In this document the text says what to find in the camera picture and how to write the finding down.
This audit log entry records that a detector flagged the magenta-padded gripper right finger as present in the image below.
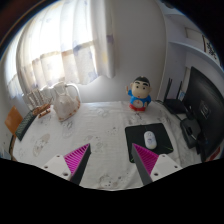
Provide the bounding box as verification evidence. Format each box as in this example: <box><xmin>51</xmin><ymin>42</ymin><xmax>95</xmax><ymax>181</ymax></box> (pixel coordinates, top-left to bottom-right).
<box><xmin>131</xmin><ymin>143</ymin><xmax>184</xmax><ymax>186</ymax></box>

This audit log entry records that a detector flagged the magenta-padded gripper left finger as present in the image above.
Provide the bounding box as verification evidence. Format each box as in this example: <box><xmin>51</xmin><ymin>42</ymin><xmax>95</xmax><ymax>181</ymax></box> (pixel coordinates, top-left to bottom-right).
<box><xmin>42</xmin><ymin>142</ymin><xmax>92</xmax><ymax>186</ymax></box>

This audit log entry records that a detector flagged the white cartoon-print computer mouse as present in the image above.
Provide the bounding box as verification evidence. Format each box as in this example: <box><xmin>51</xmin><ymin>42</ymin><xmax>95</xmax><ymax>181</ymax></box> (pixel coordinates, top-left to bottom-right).
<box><xmin>143</xmin><ymin>130</ymin><xmax>158</xmax><ymax>150</ymax></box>

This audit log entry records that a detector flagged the black mouse pad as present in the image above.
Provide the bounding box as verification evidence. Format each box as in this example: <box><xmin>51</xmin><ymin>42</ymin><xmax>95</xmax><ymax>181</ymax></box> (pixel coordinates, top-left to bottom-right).
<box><xmin>124</xmin><ymin>122</ymin><xmax>174</xmax><ymax>164</ymax></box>

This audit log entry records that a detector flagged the white printed tablecloth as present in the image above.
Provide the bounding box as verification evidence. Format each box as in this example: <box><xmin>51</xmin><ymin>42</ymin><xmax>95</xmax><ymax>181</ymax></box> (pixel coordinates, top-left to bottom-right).
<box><xmin>9</xmin><ymin>100</ymin><xmax>204</xmax><ymax>192</ymax></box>

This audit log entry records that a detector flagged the large white conch shell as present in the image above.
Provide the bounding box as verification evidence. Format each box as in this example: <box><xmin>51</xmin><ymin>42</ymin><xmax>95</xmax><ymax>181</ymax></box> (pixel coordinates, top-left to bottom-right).
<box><xmin>51</xmin><ymin>91</ymin><xmax>82</xmax><ymax>123</ymax></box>

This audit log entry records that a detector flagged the wooden model sailing ship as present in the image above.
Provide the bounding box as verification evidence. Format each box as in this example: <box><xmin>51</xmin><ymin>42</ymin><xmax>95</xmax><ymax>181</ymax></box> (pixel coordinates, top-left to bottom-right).
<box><xmin>25</xmin><ymin>89</ymin><xmax>52</xmax><ymax>119</ymax></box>

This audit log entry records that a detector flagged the black keyboard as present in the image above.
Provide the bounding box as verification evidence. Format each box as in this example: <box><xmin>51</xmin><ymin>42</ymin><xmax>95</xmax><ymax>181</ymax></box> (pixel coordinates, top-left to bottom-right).
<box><xmin>14</xmin><ymin>110</ymin><xmax>37</xmax><ymax>142</ymax></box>

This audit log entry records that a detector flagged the black router with antennas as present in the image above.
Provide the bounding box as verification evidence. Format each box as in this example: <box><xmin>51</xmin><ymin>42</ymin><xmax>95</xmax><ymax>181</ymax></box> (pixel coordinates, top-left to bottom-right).
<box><xmin>162</xmin><ymin>77</ymin><xmax>188</xmax><ymax>115</ymax></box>

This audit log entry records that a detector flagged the cartoon boy figurine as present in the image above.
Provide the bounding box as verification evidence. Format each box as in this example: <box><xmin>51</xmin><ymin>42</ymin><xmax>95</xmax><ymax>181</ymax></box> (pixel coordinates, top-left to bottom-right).
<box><xmin>125</xmin><ymin>75</ymin><xmax>153</xmax><ymax>113</ymax></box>

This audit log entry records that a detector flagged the orange wooden chair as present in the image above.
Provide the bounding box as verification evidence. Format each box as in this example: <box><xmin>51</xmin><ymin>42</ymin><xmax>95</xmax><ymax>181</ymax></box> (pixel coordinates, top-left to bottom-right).
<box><xmin>4</xmin><ymin>105</ymin><xmax>24</xmax><ymax>136</ymax></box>

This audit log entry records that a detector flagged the black computer monitor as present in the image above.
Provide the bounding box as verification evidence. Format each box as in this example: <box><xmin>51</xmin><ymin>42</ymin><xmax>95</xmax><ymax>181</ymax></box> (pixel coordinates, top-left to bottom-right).
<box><xmin>179</xmin><ymin>65</ymin><xmax>224</xmax><ymax>163</ymax></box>

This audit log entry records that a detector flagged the white star-print curtain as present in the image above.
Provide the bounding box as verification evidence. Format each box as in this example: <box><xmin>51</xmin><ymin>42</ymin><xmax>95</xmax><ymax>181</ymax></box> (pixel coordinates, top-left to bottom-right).
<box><xmin>6</xmin><ymin>0</ymin><xmax>117</xmax><ymax>99</ymax></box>

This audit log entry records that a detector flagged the white wall shelf unit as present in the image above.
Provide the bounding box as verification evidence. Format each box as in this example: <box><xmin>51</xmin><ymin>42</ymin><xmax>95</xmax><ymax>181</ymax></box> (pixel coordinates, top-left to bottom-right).
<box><xmin>159</xmin><ymin>3</ymin><xmax>224</xmax><ymax>68</ymax></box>

